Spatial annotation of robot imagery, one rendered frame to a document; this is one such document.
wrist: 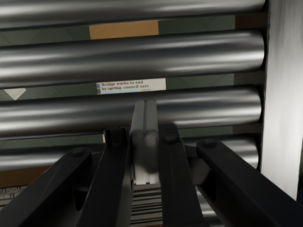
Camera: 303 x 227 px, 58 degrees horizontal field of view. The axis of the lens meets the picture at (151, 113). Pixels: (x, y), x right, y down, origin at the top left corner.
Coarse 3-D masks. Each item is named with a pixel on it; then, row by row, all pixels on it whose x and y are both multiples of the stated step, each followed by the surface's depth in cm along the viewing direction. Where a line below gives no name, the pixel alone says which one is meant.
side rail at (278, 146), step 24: (288, 0) 28; (240, 24) 37; (264, 24) 29; (288, 24) 28; (264, 48) 30; (288, 48) 29; (264, 72) 30; (288, 72) 30; (264, 96) 31; (288, 96) 31; (264, 120) 32; (288, 120) 32; (264, 144) 33; (288, 144) 33; (264, 168) 34; (288, 168) 34; (288, 192) 35
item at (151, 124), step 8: (152, 104) 19; (152, 112) 17; (152, 120) 16; (144, 128) 15; (152, 128) 14; (144, 136) 14; (152, 136) 14; (152, 144) 14; (152, 152) 14; (152, 160) 14; (152, 168) 14; (152, 176) 15
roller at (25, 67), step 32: (192, 32) 31; (224, 32) 30; (256, 32) 30; (0, 64) 30; (32, 64) 30; (64, 64) 30; (96, 64) 30; (128, 64) 30; (160, 64) 30; (192, 64) 30; (224, 64) 30; (256, 64) 30
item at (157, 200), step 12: (0, 192) 29; (12, 192) 28; (144, 192) 26; (156, 192) 26; (0, 204) 27; (132, 204) 25; (144, 204) 24; (156, 204) 24; (132, 216) 23; (144, 216) 23; (156, 216) 23
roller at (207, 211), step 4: (196, 184) 37; (196, 188) 36; (200, 196) 35; (200, 200) 35; (204, 200) 35; (200, 204) 35; (204, 204) 35; (208, 204) 35; (204, 208) 35; (208, 208) 35; (204, 212) 36; (208, 212) 36; (212, 212) 36; (204, 216) 36; (208, 216) 36; (212, 216) 36
